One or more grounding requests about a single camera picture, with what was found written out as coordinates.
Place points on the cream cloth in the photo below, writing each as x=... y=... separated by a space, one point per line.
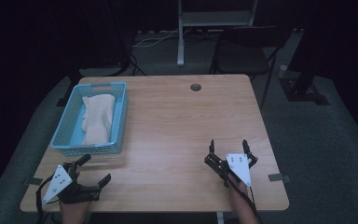
x=98 y=118

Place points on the white table leg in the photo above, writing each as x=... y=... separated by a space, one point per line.
x=220 y=218

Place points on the person's left hand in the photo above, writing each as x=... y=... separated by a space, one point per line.
x=74 y=208

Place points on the light blue plastic basket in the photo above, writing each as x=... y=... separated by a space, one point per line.
x=64 y=132

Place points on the black folding chair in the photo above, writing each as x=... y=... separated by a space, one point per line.
x=241 y=59

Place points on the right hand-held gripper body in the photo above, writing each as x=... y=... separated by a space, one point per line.
x=239 y=168

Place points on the grey flat stand base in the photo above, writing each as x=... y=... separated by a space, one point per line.
x=101 y=71

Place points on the white metal stand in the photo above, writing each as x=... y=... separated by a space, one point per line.
x=180 y=46

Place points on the black stand base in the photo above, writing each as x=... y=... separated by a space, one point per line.
x=301 y=90

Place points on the grey tape strip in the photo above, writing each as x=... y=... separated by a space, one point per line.
x=278 y=177
x=33 y=181

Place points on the person's right hand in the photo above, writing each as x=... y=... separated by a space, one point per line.
x=238 y=191

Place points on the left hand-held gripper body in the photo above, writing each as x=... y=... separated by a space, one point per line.
x=62 y=182

